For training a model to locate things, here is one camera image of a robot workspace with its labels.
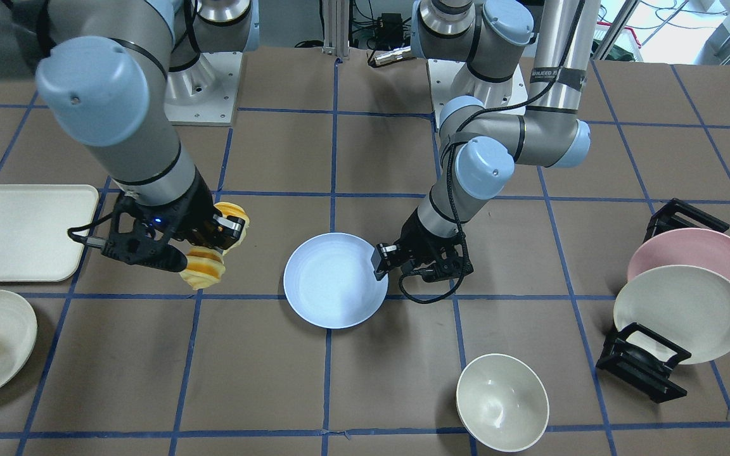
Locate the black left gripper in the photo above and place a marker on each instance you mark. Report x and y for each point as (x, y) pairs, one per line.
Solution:
(417, 239)

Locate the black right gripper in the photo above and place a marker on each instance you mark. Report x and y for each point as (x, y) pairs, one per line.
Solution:
(195, 212)

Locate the striped bread roll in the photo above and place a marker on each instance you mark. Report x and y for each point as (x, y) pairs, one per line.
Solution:
(205, 266)

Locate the blue plate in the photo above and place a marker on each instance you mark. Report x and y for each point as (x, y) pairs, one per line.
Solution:
(329, 281)

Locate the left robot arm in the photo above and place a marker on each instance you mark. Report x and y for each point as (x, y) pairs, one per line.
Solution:
(481, 146)

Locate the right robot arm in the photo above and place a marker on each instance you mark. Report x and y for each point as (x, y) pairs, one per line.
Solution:
(102, 67)

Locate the black plate rack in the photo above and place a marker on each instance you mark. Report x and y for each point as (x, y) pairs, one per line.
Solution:
(631, 363)

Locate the pink plate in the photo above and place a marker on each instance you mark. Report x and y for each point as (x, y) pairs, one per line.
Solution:
(697, 247)

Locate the white plate in rack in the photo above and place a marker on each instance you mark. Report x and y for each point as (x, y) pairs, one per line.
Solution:
(687, 305)

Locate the white rectangular tray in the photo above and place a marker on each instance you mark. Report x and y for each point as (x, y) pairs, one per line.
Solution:
(34, 219)

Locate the white bowl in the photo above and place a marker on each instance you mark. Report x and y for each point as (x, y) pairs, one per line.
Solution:
(502, 403)

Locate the black power adapter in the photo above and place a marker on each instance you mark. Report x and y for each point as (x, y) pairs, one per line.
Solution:
(390, 30)

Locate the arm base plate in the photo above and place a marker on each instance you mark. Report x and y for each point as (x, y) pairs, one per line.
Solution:
(452, 79)
(205, 93)

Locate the silver cable connector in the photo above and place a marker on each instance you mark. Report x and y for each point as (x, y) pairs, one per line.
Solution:
(391, 57)

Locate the aluminium frame post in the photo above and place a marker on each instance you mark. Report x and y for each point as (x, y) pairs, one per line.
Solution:
(336, 20)

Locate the red wire basket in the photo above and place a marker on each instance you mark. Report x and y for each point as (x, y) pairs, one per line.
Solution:
(626, 47)

